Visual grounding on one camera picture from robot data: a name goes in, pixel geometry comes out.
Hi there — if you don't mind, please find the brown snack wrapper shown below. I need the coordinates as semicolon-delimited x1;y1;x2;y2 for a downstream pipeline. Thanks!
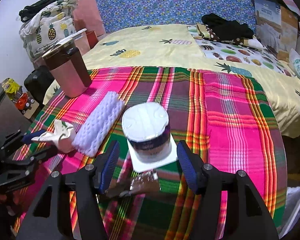
106;170;160;198

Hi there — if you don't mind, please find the white paper cup blue label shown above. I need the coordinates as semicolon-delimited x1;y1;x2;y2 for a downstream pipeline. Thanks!
122;102;171;163

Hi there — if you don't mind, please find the white round trash bin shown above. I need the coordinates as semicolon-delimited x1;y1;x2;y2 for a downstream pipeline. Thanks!
279;186;300;239

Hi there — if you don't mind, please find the black suitcase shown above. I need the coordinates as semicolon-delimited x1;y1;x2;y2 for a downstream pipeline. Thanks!
24;65;55;105

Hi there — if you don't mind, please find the white foam fruit net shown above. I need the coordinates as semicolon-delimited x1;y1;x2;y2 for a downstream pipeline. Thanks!
72;91;125;158

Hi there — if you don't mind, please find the pink jug brown lid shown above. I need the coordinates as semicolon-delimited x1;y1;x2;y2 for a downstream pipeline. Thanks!
42;38;92;98

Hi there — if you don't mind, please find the pineapple print bedding pile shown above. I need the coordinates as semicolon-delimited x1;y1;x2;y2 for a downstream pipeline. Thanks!
19;0;78;62

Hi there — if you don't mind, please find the fruit pattern white blanket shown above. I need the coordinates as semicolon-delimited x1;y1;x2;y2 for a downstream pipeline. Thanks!
187;25;296;77

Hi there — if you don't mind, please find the blue floral mattress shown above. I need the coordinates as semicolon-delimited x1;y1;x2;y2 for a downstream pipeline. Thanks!
96;0;256;33

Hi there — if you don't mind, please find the yellow pineapple bed sheet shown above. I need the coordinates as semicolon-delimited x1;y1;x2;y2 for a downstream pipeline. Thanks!
42;23;300;138

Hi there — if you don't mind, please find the black clothing pile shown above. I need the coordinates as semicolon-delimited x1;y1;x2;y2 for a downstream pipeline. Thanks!
202;13;254;41

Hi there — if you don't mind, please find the cardboard box with print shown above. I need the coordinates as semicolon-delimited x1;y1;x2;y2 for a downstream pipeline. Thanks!
252;0;300;62

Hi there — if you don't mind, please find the polka dot brown cloth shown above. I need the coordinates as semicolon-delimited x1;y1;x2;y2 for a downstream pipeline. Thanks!
196;23;260;46

